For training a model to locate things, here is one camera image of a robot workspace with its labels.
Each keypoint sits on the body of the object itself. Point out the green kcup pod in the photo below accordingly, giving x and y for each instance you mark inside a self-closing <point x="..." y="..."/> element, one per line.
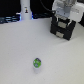
<point x="37" y="62"/>

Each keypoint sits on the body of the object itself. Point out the dark equipment with blue lights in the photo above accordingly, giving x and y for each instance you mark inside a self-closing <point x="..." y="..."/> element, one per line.
<point x="9" y="19"/>

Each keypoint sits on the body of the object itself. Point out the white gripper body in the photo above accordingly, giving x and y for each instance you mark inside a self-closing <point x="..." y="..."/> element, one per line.
<point x="67" y="10"/>

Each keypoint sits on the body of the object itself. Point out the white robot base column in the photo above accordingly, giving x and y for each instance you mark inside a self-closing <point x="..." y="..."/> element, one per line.
<point x="26" y="13"/>

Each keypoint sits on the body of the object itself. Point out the black kcup holder box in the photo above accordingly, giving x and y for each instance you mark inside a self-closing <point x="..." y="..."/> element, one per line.
<point x="62" y="28"/>

